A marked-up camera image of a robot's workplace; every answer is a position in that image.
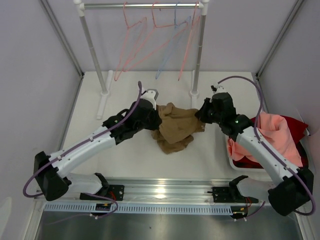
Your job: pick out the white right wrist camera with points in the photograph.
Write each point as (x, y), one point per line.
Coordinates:
(217, 88)

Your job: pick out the pink wire hanger leftmost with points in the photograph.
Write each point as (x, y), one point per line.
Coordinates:
(132, 39)

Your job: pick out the aluminium mounting rail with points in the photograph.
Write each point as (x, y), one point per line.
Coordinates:
(157, 191)

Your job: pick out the grey slotted cable duct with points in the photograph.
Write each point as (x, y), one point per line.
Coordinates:
(137, 208)

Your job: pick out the white laundry basket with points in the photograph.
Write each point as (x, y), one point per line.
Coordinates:
(232, 165)

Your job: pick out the pink wire hanger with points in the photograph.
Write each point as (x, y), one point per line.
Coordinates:
(153, 41)
(189, 42)
(132, 39)

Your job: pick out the pink wire hanger rightmost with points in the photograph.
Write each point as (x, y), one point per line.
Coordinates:
(189, 42)

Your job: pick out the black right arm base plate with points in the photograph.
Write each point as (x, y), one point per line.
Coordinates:
(227, 194)

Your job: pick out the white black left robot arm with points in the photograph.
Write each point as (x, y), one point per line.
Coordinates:
(53, 172)

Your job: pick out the blue wire hanger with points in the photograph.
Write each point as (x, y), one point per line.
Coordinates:
(179, 28)

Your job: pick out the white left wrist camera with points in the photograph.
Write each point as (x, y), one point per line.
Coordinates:
(150, 95)

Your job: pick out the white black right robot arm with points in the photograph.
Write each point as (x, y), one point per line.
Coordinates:
(290, 188)

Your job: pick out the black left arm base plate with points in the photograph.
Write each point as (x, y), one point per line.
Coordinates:
(114, 191)

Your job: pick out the red garment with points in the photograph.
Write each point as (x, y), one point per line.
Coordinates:
(297, 125)

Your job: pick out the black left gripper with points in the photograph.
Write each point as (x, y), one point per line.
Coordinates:
(157, 120)

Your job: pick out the pink garment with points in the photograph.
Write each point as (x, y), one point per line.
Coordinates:
(276, 131)

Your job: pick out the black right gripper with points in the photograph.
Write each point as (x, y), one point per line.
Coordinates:
(201, 114)

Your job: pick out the tan brown skirt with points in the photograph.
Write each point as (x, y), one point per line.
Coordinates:
(176, 131)

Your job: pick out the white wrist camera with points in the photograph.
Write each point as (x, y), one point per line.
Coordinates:
(217, 88)
(150, 95)

